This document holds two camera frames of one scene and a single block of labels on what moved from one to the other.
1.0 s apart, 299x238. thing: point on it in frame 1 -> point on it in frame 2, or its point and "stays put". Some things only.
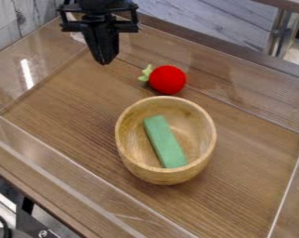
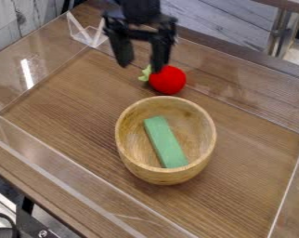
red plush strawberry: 167,79 stays put
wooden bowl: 192,123 stays put
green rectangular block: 164,141 stays put
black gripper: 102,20 -> 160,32
